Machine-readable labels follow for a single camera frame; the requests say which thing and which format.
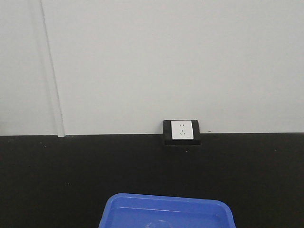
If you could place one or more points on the clear glass beaker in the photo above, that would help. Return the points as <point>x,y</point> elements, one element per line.
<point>158,224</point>

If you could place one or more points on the white socket in black housing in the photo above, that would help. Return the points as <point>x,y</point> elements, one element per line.
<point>181,133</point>

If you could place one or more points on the blue plastic tray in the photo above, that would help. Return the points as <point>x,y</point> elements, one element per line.
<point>125,210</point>

